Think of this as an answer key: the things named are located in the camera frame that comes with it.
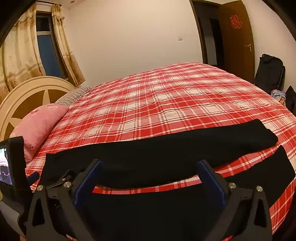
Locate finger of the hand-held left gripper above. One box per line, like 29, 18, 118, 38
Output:
26, 172, 40, 186

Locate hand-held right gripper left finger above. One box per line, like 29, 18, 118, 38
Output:
26, 159, 103, 241

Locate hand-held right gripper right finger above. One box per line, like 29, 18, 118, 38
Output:
196, 159, 273, 241

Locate black pants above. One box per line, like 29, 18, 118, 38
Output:
43, 119, 296, 241

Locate pink folded quilt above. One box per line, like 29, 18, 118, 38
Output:
9, 103, 70, 163

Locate cream and brown headboard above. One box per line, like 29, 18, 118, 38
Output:
0, 76, 75, 142

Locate striped pillow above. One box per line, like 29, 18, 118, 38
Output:
55, 87, 93, 106

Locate red plaid bed sheet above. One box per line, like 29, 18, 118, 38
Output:
24, 62, 296, 241

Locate colourful clothes pile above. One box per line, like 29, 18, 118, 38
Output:
271, 89, 287, 106

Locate beige floral curtain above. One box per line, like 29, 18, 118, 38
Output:
51, 3, 86, 87
0, 2, 45, 102

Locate dark bag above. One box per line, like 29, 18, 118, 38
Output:
285, 86, 296, 110

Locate window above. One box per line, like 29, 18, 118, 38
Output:
36, 13, 67, 79

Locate black suitcase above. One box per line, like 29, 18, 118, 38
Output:
254, 54, 285, 94

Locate brown wooden door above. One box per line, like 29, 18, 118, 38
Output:
217, 0, 255, 82

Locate red paper door decoration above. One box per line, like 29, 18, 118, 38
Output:
230, 15, 242, 29

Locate dark door frame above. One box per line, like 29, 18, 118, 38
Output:
190, 0, 222, 66

